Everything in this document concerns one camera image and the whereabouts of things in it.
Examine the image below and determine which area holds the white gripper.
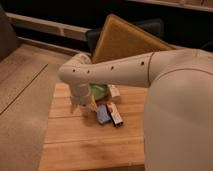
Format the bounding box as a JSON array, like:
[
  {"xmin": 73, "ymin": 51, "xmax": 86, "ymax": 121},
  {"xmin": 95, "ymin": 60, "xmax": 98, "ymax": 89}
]
[{"xmin": 69, "ymin": 84, "xmax": 97, "ymax": 116}]

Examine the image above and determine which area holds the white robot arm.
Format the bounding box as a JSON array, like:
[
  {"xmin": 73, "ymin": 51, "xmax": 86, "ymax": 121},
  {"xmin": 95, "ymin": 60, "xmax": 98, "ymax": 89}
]
[{"xmin": 59, "ymin": 48, "xmax": 213, "ymax": 171}]

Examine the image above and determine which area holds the green plate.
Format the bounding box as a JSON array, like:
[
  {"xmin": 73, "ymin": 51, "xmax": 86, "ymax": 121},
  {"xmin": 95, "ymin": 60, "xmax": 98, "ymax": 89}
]
[{"xmin": 91, "ymin": 84, "xmax": 108, "ymax": 101}]

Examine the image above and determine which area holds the blue small box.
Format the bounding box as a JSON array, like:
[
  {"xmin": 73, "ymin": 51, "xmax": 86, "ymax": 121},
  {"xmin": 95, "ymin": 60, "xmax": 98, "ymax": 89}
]
[{"xmin": 97, "ymin": 105, "xmax": 111, "ymax": 124}]

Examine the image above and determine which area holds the small white carton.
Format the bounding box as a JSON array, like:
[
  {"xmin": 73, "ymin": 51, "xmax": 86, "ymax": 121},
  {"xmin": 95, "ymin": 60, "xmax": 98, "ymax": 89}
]
[{"xmin": 108, "ymin": 85, "xmax": 120, "ymax": 100}]

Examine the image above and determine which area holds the wooden table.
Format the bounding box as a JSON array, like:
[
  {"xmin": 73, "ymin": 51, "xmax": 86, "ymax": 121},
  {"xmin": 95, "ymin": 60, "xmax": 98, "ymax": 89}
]
[{"xmin": 39, "ymin": 83, "xmax": 147, "ymax": 171}]

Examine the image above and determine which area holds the yellow cushioned chair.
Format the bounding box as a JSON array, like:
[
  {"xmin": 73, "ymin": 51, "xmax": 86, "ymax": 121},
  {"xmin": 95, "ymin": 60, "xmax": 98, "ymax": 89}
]
[{"xmin": 86, "ymin": 14, "xmax": 174, "ymax": 63}]

